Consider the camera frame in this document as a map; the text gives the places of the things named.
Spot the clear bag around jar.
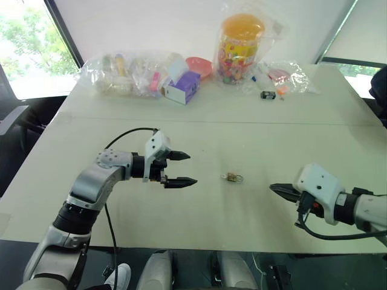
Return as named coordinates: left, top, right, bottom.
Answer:
left=210, top=1, right=293, bottom=92

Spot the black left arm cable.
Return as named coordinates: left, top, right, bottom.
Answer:
left=102, top=127, right=160, bottom=288

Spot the white bottle with blue cap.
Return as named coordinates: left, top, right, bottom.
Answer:
left=252, top=63, right=270, bottom=91

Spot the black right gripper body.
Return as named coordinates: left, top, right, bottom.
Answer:
left=296, top=191, right=322, bottom=219

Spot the crumpled clear plastic bag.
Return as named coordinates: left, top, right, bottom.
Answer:
left=241, top=59, right=313, bottom=97

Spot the yellow stick with purple cap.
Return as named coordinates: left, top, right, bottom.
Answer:
left=114, top=53, right=127, bottom=77

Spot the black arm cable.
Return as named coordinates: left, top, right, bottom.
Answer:
left=102, top=127, right=160, bottom=288
left=294, top=211, right=387, bottom=242

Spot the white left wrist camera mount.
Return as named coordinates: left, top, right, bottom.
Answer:
left=143, top=130, right=172, bottom=184

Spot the purple and white box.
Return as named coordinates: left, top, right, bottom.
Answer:
left=160, top=71, right=203, bottom=106

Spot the dark clothed person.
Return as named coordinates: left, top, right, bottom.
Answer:
left=368, top=66, right=387, bottom=129

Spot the large clear plastic bag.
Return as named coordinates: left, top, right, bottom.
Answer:
left=79, top=50, right=190, bottom=100

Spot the black device under table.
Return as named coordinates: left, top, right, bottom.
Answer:
left=265, top=264, right=293, bottom=290

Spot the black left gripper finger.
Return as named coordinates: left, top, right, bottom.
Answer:
left=167, top=150, right=192, bottom=161
left=164, top=177, right=198, bottom=190

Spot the thin white cable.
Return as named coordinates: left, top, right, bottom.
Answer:
left=252, top=253, right=267, bottom=276

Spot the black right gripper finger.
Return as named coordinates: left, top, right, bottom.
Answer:
left=276, top=191, right=301, bottom=204
left=268, top=182, right=299, bottom=196

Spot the pink packet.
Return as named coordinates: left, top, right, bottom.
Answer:
left=149, top=71, right=161, bottom=92

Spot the red round item in bag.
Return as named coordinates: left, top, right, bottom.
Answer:
left=268, top=67, right=291, bottom=82

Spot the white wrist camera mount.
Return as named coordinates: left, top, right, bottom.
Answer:
left=292, top=163, right=346, bottom=226
left=143, top=130, right=172, bottom=184

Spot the silver robot leg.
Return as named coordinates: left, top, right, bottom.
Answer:
left=215, top=250, right=258, bottom=290
left=135, top=250, right=180, bottom=290

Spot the pink plastic bowl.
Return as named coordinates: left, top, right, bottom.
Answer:
left=184, top=56, right=213, bottom=81

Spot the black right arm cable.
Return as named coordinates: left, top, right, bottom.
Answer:
left=294, top=211, right=387, bottom=242

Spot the grey chair armrest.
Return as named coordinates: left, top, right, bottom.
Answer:
left=0, top=105, right=30, bottom=136

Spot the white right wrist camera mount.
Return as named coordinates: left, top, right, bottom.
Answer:
left=292, top=163, right=346, bottom=226

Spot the white shoe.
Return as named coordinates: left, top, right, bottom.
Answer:
left=103, top=262, right=132, bottom=290

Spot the candy jar with orange lid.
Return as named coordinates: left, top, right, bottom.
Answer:
left=215, top=13, right=267, bottom=86

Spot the silver robot left leg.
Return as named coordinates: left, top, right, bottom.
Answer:
left=135, top=250, right=180, bottom=290

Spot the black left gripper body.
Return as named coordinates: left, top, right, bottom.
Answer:
left=149, top=150, right=171, bottom=184

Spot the silver robot right leg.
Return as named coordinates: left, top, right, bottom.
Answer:
left=215, top=250, right=258, bottom=290

